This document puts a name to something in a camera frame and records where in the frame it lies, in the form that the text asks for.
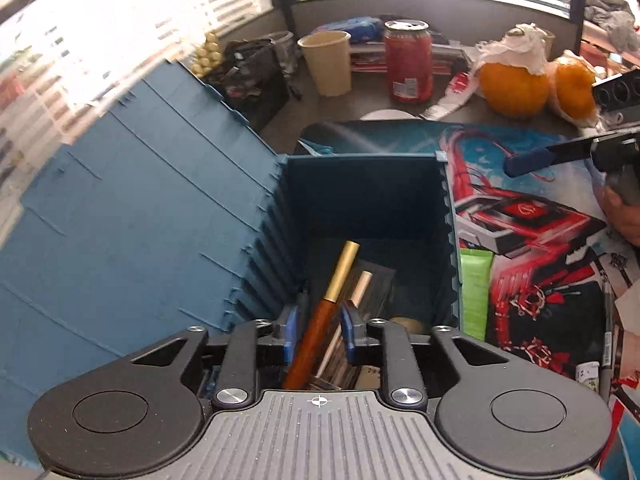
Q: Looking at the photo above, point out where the red white wrapper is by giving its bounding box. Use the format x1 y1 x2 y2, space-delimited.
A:
419 71 482 122

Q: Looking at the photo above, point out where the green squeeze tube white cap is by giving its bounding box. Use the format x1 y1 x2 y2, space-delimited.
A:
459 249 495 342

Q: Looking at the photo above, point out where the red drink can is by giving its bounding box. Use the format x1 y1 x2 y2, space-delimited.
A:
383 18 434 105

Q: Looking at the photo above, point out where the orange citrus fruit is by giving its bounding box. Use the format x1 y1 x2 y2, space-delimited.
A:
550 56 599 126
478 62 551 120

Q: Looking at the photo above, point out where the stack of red magazines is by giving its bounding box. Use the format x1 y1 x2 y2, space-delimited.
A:
349 40 473 75

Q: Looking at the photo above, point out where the blue snack packet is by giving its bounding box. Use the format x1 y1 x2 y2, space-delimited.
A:
314 16 387 45

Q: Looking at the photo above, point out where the white foam fruit net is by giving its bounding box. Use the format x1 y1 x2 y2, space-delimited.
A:
475 22 551 76

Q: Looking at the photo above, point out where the grey crumpled cloth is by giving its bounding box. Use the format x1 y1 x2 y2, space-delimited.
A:
584 0 640 53

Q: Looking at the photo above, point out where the brown pen gold cap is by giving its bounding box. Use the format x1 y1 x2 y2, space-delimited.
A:
281 241 362 391

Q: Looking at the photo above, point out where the cluster of gold balls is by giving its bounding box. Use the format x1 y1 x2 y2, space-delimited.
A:
191 31 224 79

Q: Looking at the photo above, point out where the beige paper cup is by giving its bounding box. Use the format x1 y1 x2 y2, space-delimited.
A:
297 30 353 98

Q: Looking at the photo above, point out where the blue container-shaped storage box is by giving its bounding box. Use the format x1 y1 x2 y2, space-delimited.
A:
0 57 463 466

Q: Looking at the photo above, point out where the person's right hand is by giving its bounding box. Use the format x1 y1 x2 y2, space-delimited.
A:
601 167 640 247

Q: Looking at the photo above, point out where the white round lid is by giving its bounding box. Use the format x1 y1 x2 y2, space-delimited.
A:
359 109 417 122

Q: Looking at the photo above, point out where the grey marker pen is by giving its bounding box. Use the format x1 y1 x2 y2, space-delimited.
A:
599 280 615 403

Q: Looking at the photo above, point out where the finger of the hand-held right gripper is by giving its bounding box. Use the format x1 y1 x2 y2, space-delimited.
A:
503 136 598 178

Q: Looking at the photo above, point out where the clear pen case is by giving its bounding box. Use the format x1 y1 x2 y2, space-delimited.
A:
310 262 398 392

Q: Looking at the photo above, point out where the colourful printed mouse mat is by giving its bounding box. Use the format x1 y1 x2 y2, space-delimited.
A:
297 120 640 480

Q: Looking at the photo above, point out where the black mesh pen holder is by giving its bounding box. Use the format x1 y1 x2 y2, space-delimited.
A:
207 39 292 133

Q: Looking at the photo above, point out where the clear drinking glass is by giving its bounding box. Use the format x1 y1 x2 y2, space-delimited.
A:
270 31 302 77

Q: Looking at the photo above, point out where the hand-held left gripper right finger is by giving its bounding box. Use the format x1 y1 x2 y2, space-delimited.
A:
340 301 507 408

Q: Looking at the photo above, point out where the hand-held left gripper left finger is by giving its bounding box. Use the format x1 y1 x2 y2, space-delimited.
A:
129 304 302 409

